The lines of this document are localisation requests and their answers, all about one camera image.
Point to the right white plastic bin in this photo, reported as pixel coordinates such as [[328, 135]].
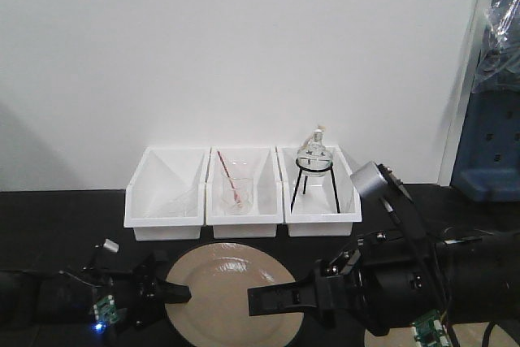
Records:
[[319, 206]]

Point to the green circuit board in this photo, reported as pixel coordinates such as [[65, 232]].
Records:
[[106, 313], [428, 331]]

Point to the white plastic bin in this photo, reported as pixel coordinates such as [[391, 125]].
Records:
[[319, 206], [261, 165], [165, 199]]

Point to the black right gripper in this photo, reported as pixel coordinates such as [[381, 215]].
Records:
[[380, 281]]

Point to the glass beaker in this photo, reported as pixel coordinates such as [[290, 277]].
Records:
[[245, 189]]

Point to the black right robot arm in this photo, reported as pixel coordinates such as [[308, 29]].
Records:
[[478, 277]]

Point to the blue pegboard drying rack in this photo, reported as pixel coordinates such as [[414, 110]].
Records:
[[486, 168]]

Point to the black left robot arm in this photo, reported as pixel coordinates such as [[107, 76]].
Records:
[[28, 297]]

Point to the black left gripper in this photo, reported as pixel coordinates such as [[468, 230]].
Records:
[[139, 290]]

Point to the glass alcohol burner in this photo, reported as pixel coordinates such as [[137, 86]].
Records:
[[313, 158]]

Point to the beige plate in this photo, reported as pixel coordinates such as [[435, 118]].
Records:
[[218, 276]]

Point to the red glass stirring rod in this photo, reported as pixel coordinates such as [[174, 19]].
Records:
[[227, 176]]

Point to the left white plastic bin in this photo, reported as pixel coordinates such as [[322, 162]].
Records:
[[165, 199]]

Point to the middle white plastic bin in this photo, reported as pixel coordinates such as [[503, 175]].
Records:
[[261, 165]]

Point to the green circuit board right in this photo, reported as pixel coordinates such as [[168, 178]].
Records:
[[428, 331]]

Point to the green circuit board left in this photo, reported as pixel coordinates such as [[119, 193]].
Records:
[[106, 313]]

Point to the clear plastic bag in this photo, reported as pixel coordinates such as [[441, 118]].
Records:
[[498, 66]]

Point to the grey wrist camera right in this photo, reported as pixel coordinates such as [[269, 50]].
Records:
[[376, 182]]

